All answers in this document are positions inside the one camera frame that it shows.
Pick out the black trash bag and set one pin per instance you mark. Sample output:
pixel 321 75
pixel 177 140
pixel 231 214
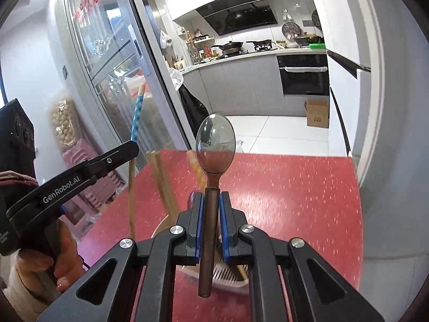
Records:
pixel 192 110

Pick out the crumpled white bag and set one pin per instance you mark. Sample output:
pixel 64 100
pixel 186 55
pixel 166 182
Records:
pixel 239 146

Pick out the cardboard box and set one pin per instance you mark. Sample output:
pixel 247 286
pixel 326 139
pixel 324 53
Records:
pixel 317 114

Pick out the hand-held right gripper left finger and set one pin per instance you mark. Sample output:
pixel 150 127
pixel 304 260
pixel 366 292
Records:
pixel 200 214

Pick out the blue patterned wooden chopstick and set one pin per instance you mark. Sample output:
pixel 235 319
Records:
pixel 137 114

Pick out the glass door cabinet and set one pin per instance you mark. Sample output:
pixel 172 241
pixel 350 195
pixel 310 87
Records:
pixel 100 57

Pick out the grey kitchen counter cabinets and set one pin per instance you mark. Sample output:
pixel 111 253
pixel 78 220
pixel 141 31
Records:
pixel 248 87

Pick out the green tray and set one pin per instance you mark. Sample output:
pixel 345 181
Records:
pixel 316 44

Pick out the brown translucent plastic spoon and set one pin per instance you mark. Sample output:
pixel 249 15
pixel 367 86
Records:
pixel 214 141

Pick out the black built-in oven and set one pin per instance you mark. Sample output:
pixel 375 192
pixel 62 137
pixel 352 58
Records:
pixel 303 80

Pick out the knife block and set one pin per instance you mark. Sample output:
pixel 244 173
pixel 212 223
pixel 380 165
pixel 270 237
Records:
pixel 178 63

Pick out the black wok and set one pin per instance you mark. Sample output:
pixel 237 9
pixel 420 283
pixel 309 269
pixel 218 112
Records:
pixel 231 47

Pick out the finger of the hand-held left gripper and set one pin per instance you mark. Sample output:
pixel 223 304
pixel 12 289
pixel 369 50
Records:
pixel 114 159

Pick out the stack of pink stools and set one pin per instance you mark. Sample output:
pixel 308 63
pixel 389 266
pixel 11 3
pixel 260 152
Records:
pixel 90 201

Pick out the white slotted utensil holder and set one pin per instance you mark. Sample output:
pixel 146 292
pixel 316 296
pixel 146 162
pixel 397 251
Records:
pixel 231 281

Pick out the spice rack with bottles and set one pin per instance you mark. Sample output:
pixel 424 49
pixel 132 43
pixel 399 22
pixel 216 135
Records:
pixel 201 48

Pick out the round dark hanging strainer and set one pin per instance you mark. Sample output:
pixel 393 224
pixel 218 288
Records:
pixel 316 18

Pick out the round metal strainer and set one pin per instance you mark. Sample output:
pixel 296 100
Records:
pixel 290 30

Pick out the hanging white plastic bag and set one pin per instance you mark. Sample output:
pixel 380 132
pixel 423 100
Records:
pixel 165 39

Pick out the black range hood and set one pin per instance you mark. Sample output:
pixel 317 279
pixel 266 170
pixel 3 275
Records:
pixel 238 16

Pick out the clear bag of nuts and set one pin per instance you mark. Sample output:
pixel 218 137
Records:
pixel 63 125

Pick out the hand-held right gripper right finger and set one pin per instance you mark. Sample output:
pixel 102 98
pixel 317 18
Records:
pixel 224 214

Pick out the wall switch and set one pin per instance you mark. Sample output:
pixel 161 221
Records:
pixel 65 71

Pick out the black gas stove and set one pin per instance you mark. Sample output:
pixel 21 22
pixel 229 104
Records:
pixel 260 45

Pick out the person's left hand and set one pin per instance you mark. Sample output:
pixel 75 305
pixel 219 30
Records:
pixel 70 261

